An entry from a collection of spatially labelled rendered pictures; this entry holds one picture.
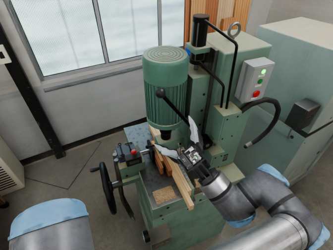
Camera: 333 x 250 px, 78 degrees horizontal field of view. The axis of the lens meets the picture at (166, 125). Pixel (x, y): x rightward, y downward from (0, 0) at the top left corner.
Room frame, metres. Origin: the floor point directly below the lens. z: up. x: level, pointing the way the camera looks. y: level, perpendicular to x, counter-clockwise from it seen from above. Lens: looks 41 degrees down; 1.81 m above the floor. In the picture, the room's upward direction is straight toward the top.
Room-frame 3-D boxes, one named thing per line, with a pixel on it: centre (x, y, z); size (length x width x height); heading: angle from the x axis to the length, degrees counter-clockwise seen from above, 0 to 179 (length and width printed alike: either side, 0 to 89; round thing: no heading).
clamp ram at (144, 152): (0.74, 0.11, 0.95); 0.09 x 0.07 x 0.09; 22
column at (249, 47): (0.85, -0.27, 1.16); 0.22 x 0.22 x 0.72; 22
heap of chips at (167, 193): (0.52, 0.01, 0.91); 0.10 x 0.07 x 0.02; 112
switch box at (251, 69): (0.73, -0.35, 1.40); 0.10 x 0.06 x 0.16; 112
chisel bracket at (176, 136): (0.74, -0.02, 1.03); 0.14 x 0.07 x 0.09; 112
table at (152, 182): (0.74, 0.12, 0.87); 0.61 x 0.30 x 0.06; 22
